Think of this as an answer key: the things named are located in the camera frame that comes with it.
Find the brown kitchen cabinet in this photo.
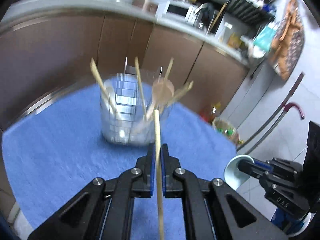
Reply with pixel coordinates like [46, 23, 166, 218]
[0, 12, 250, 132]

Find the white cup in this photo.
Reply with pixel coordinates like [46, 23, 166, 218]
[224, 154, 254, 191]

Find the maroon handled cane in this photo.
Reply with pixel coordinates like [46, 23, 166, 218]
[244, 102, 306, 153]

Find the clear wire utensil holder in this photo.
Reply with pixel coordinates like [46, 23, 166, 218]
[100, 57, 176, 147]

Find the black object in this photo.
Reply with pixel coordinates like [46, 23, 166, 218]
[303, 121, 320, 213]

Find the metal faucet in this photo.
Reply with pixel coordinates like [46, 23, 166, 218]
[194, 3, 216, 30]

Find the wooden stick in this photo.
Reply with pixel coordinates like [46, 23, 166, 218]
[207, 2, 228, 33]

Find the wooden chopstick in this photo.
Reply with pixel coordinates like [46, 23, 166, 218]
[166, 81, 194, 106]
[134, 57, 148, 121]
[153, 109, 165, 240]
[163, 57, 174, 80]
[90, 58, 117, 114]

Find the blue towel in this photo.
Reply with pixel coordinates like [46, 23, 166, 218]
[1, 83, 238, 240]

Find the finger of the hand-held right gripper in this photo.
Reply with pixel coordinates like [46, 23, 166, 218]
[239, 160, 273, 180]

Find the white microwave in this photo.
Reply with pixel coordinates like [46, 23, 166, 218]
[166, 1, 197, 23]

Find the patterned orange apron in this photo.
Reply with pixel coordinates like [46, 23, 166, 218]
[271, 0, 305, 81]

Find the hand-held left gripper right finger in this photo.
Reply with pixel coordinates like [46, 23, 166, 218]
[160, 144, 289, 240]

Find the yellow packet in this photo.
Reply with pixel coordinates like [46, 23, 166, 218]
[227, 32, 242, 48]

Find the blue cloth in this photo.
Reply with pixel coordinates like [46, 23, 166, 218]
[271, 207, 311, 236]

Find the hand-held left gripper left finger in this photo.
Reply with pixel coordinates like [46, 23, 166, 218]
[27, 144, 156, 240]

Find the white bottle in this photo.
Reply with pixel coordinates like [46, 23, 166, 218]
[218, 22, 233, 43]

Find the cooking oil bottle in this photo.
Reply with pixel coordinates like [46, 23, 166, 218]
[208, 102, 223, 123]

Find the trash bin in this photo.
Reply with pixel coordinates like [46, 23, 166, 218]
[212, 117, 241, 146]

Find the teal plastic bag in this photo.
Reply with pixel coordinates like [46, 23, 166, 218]
[253, 22, 278, 52]

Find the black dish rack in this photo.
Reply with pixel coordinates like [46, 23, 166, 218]
[228, 0, 278, 26]

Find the pink ceramic spoon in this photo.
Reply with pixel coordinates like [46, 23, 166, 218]
[146, 78, 175, 121]

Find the white plastic bag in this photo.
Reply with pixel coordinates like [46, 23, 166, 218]
[246, 38, 267, 60]

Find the copper pot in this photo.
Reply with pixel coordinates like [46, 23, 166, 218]
[142, 0, 160, 13]

